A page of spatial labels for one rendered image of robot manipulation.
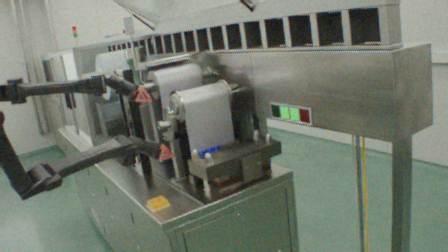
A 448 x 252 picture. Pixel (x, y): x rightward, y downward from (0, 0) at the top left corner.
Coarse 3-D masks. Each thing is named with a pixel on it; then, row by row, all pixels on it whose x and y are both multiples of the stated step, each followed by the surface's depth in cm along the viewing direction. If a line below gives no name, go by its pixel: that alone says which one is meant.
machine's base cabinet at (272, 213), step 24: (96, 192) 269; (264, 192) 169; (288, 192) 177; (96, 216) 304; (120, 216) 219; (144, 216) 172; (216, 216) 157; (240, 216) 164; (264, 216) 171; (288, 216) 180; (120, 240) 241; (144, 240) 185; (168, 240) 151; (192, 240) 153; (216, 240) 159; (240, 240) 166; (264, 240) 174; (288, 240) 182
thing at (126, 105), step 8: (120, 72) 192; (128, 72) 188; (128, 80) 189; (120, 96) 202; (120, 104) 204; (128, 104) 191; (136, 104) 193; (128, 112) 201; (136, 112) 193; (128, 120) 202; (136, 120) 194; (128, 128) 207; (136, 128) 195; (128, 136) 208; (136, 136) 195; (144, 136) 198; (136, 152) 207; (136, 160) 209; (144, 160) 199; (144, 168) 200
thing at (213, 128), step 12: (228, 108) 183; (192, 120) 174; (204, 120) 177; (216, 120) 181; (228, 120) 184; (192, 132) 175; (204, 132) 178; (216, 132) 181; (228, 132) 185; (192, 144) 175; (204, 144) 179; (216, 144) 182
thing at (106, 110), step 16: (112, 48) 250; (128, 48) 256; (64, 64) 280; (80, 64) 349; (96, 64) 246; (112, 64) 252; (64, 96) 316; (80, 96) 253; (112, 96) 255; (64, 112) 339; (80, 112) 268; (96, 112) 251; (112, 112) 257; (80, 128) 285; (96, 128) 252; (112, 128) 258
